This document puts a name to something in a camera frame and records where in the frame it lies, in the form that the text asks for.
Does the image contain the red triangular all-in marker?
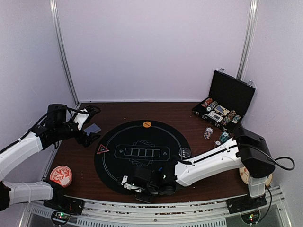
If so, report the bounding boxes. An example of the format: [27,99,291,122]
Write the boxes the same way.
[96,144,109,155]

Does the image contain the clear round dealer button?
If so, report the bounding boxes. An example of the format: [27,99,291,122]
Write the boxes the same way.
[178,147,191,159]

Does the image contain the yellow big blind button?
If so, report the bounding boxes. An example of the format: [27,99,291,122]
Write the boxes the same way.
[143,121,152,128]

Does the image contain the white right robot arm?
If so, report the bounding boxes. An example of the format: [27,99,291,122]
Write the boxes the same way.
[118,128,275,209]

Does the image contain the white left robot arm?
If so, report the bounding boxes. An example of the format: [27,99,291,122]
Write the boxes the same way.
[0,106,100,210]

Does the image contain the blue patterned card deck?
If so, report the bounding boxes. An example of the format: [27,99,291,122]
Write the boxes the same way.
[84,124,101,135]

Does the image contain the round black poker mat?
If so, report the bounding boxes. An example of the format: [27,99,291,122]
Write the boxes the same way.
[94,120,190,195]

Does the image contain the red white patterned cup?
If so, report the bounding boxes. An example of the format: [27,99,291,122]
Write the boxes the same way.
[49,166,72,188]

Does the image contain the brown poker chip stack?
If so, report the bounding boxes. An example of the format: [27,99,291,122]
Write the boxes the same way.
[213,140,221,148]

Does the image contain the blue white chip stack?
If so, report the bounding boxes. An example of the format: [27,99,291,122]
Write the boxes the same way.
[204,127,214,139]

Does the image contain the green poker chip stack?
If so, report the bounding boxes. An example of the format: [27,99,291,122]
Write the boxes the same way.
[219,131,230,144]

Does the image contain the round wooden coaster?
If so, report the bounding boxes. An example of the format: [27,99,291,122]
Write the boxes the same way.
[239,167,273,186]

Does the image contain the card deck in case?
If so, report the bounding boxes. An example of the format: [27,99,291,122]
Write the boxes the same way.
[207,105,230,122]

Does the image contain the green chip row in case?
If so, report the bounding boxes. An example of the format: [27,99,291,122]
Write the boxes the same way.
[206,101,218,112]

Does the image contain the red chip row in case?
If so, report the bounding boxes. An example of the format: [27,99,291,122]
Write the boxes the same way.
[201,98,213,108]

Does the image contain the right chip rows in case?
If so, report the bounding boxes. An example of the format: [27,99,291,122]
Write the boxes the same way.
[221,110,241,126]

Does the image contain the black poker chip case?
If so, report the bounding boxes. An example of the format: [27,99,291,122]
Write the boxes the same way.
[192,70,256,132]

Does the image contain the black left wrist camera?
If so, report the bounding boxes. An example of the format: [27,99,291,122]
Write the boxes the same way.
[45,104,67,127]

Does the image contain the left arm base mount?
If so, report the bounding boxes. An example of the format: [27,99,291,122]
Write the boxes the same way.
[43,180,85,215]

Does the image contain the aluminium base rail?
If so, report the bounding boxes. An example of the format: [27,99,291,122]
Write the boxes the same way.
[22,185,292,227]

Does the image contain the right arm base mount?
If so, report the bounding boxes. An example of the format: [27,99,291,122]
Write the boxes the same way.
[226,194,267,225]

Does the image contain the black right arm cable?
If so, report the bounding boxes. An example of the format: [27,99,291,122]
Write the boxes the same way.
[238,144,295,224]

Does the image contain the aluminium frame post left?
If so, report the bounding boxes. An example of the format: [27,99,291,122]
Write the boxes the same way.
[49,0,79,105]

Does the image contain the aluminium frame post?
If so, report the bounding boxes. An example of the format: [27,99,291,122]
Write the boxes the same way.
[49,0,79,105]
[236,0,259,81]

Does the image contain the aluminium frame post right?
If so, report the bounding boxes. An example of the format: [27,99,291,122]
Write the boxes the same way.
[236,0,259,81]

